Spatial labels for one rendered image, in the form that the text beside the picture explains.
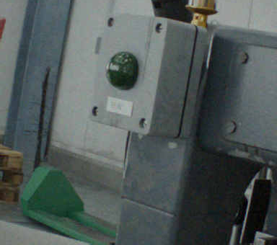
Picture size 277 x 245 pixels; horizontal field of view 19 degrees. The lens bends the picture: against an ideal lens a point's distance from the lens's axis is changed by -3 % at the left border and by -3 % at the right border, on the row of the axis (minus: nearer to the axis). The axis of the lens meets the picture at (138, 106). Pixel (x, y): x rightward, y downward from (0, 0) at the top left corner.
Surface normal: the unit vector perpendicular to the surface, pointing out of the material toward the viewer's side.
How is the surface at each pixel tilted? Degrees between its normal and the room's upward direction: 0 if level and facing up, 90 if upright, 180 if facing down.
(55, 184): 76
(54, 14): 90
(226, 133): 90
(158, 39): 90
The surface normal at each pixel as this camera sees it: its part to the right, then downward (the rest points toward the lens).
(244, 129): -0.74, -0.09
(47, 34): 0.65, 0.15
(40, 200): 0.68, -0.10
